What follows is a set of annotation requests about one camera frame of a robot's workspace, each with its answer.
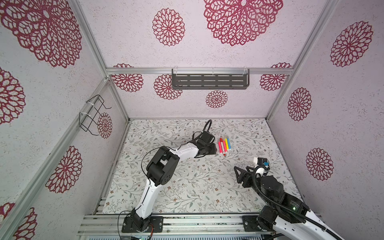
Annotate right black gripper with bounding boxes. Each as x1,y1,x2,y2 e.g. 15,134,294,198
233,165,272,208

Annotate white red marker pen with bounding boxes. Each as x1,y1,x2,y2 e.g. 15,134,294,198
220,138,228,156

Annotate pink highlighter pen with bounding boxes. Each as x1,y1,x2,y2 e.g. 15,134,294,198
218,141,223,154

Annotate yellow highlighter pen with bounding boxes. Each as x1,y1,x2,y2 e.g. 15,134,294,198
225,138,230,152

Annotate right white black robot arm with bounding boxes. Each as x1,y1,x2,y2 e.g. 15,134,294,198
234,165,342,240

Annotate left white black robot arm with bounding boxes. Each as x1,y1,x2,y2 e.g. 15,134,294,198
121,131,217,233

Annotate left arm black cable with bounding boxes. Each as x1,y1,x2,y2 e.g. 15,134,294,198
191,119,213,142

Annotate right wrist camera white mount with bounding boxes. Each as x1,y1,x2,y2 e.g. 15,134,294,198
254,157,270,177

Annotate dark metal wall shelf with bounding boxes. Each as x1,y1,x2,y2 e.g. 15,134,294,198
171,69,250,90

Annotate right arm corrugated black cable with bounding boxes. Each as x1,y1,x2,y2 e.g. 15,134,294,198
251,164,344,240

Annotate black wire wall rack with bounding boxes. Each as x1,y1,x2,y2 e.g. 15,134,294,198
78,95,111,136

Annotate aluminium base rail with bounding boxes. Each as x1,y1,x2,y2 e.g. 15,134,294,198
75,197,270,240

